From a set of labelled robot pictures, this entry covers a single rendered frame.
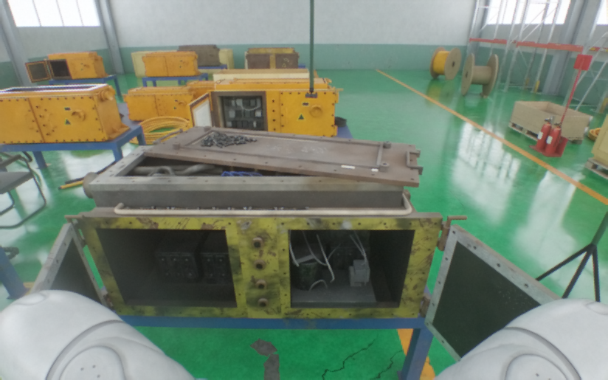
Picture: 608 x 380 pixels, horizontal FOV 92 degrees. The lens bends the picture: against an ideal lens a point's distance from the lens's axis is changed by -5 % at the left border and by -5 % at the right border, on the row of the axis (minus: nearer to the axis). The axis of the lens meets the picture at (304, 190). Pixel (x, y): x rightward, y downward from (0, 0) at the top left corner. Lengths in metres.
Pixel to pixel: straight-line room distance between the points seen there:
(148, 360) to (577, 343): 0.52
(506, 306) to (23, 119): 5.07
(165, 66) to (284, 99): 6.96
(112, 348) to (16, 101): 4.73
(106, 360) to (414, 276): 1.26
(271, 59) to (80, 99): 6.18
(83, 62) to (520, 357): 11.60
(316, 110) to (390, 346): 2.62
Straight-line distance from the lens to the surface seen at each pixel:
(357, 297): 1.56
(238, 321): 1.70
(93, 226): 1.52
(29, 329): 0.56
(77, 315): 0.54
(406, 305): 1.60
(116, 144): 4.59
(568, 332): 0.54
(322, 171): 1.28
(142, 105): 7.84
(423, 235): 1.34
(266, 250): 1.32
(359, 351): 2.31
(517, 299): 1.22
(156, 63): 10.51
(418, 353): 1.98
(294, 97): 3.79
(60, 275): 1.35
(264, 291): 1.48
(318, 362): 2.25
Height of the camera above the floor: 1.89
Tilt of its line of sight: 28 degrees down
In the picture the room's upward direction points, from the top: straight up
